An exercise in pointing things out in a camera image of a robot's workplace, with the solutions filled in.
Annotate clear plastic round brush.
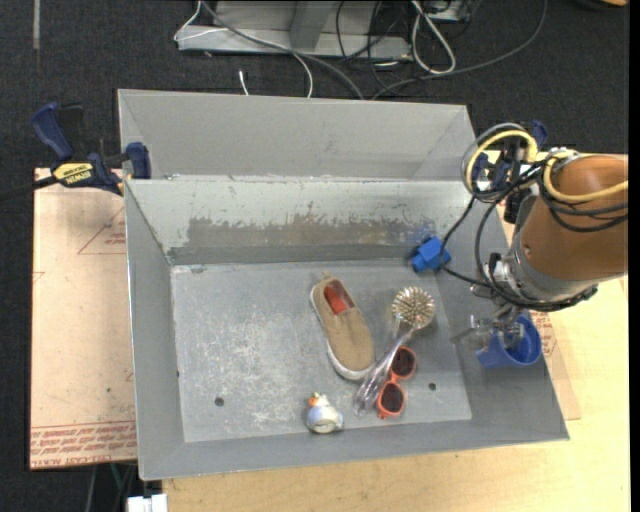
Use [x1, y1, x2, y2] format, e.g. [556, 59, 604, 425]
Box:
[352, 285, 437, 416]

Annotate blue plastic toy block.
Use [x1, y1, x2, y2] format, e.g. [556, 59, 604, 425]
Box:
[404, 235, 452, 274]

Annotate orange sunglasses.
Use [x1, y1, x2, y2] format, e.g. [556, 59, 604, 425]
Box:
[375, 345, 419, 420]

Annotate tan slip-on shoe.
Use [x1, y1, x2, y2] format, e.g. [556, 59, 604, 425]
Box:
[309, 271, 377, 382]

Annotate white and blue toy duck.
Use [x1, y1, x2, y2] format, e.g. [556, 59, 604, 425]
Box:
[305, 392, 345, 435]

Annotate grey metal bin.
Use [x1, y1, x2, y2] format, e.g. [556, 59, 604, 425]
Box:
[117, 88, 571, 482]

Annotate brown cardboard board red print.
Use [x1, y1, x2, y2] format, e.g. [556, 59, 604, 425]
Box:
[28, 167, 139, 471]

